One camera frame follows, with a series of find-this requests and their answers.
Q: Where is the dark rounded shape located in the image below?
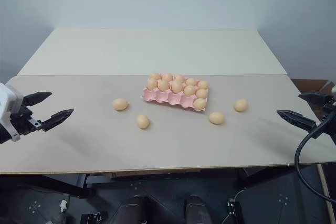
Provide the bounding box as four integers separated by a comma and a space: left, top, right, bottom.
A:
118, 194, 158, 224
184, 194, 211, 224

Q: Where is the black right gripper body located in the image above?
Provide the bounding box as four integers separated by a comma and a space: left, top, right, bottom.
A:
323, 97, 336, 120

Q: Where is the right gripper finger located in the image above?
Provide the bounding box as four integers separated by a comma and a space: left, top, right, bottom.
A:
298, 91, 331, 110
276, 109, 317, 133

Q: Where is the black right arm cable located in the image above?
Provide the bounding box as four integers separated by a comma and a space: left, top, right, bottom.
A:
293, 110, 336, 208

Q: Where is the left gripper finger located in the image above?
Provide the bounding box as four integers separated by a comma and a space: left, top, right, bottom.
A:
23, 91, 53, 108
40, 108, 75, 132

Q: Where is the black flat device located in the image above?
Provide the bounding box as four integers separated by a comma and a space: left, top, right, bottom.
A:
80, 211, 108, 224

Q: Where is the pink egg tray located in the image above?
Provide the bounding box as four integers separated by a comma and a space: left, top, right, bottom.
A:
141, 73, 210, 112

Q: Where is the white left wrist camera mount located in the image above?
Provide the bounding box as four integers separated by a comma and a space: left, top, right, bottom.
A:
0, 82, 24, 143

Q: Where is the light wooden strip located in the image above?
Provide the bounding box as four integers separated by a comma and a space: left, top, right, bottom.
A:
316, 163, 333, 224

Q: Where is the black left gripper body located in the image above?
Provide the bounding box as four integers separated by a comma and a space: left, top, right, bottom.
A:
9, 104, 43, 137

